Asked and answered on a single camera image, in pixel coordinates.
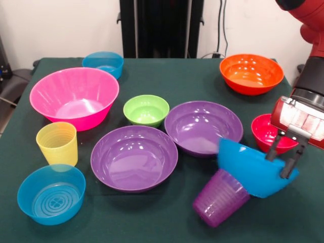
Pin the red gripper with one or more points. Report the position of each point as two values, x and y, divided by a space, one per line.
277 114

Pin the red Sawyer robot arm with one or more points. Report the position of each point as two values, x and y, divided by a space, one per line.
314 30

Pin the small pink-red bowl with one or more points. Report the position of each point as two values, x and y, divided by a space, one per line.
263 136

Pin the purple cup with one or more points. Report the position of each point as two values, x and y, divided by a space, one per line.
217 202

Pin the orange bowl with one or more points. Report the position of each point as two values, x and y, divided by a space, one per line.
250 76

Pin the purple bowl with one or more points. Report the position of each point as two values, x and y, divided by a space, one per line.
200 126
134 162

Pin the black grey chair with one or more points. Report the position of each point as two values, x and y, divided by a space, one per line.
300 67
14 84

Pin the dark green table cloth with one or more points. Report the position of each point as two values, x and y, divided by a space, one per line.
177 83

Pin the small green bowl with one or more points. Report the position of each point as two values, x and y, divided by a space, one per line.
145 111

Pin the translucent blue small bowl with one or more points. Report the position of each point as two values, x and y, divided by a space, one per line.
50 200
111 67

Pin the large pink bowl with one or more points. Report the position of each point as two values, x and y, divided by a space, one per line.
76 96

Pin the translucent yellow cup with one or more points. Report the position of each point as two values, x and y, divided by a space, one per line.
57 144

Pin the black equipment box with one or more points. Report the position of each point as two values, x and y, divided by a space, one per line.
4 65

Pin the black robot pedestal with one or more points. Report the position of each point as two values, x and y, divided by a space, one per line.
162 27

